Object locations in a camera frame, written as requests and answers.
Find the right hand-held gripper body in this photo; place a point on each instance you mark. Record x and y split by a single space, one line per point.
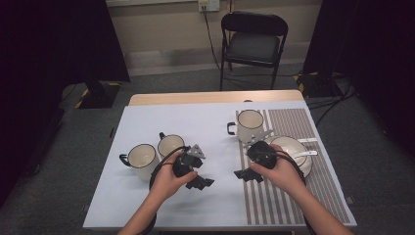
262 155

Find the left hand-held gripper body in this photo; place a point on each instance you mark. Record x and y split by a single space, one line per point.
187 163

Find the white mug with black rim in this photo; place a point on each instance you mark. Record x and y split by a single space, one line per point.
249 125
143 160
169 145

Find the person's left hand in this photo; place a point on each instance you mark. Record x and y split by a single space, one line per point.
168 182

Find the person's right hand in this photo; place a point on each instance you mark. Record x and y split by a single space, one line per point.
285 176

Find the white bowl with dark rim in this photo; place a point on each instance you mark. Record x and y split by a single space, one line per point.
292 145

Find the white table cover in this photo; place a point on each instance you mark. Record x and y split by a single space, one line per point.
195 127

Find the white ceramic spoon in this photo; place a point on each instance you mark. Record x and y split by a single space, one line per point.
306 153

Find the white plate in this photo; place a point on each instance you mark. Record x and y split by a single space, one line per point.
308 169

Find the white slender utensil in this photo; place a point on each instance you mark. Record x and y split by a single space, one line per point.
308 140

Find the grey striped placemat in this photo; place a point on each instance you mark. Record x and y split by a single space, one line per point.
323 182

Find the wooden table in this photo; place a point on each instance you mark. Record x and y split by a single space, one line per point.
212 97

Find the black stand base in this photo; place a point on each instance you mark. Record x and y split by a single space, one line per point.
318 86
98 96

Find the black folding chair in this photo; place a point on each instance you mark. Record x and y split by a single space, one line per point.
253 49

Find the black curtain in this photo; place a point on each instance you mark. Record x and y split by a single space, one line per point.
368 49
49 65

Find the white wall outlet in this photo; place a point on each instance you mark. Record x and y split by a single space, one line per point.
209 5

